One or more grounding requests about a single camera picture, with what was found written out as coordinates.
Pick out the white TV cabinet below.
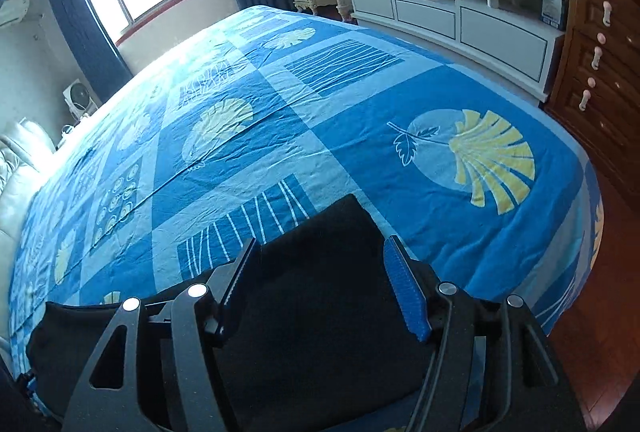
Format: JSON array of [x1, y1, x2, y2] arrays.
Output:
[[352, 0, 564, 102]]

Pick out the blue box on cabinet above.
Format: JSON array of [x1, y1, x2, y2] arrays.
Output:
[[540, 0, 570, 31]]

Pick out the white round fan heater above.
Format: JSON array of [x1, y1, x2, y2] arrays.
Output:
[[63, 80, 99, 121]]

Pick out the blue patterned bedspread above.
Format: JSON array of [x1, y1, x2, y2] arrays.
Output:
[[6, 4, 606, 432]]

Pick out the white padded headboard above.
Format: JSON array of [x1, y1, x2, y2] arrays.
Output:
[[0, 119, 55, 362]]

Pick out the brown wooden drawer chest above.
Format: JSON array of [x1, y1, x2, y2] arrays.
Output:
[[544, 0, 640, 210]]

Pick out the black pants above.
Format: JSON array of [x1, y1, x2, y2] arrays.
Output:
[[26, 195, 433, 431]]

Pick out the dark blue left curtain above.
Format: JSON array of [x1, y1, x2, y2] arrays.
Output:
[[49, 0, 134, 102]]

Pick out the white wall air conditioner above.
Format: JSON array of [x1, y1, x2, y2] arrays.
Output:
[[0, 0, 30, 28]]

